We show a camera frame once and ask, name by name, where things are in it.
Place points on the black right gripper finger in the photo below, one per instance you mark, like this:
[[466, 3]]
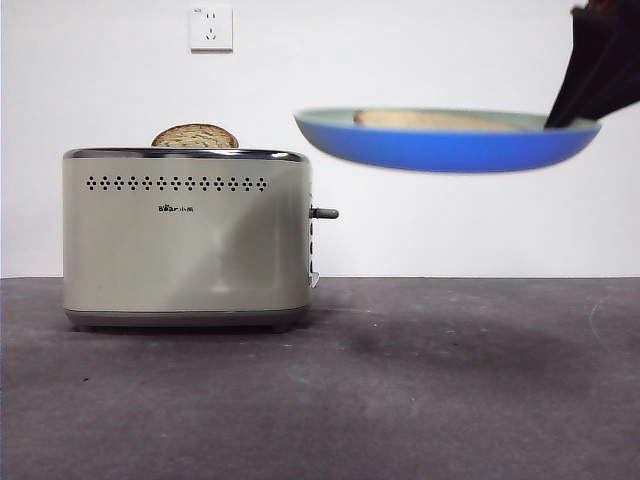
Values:
[[617, 75], [580, 65]]

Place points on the pale green round plate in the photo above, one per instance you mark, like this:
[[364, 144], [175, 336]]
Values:
[[450, 150]]

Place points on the large brown-crust bread slice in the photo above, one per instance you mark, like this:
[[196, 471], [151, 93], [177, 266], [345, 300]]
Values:
[[430, 119]]

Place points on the small brown-crust bread slice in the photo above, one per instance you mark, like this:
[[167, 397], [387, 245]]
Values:
[[195, 136]]

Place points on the cream two-slot toaster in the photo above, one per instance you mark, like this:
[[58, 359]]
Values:
[[180, 250]]

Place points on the white wall socket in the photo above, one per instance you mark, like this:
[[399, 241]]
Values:
[[211, 29]]

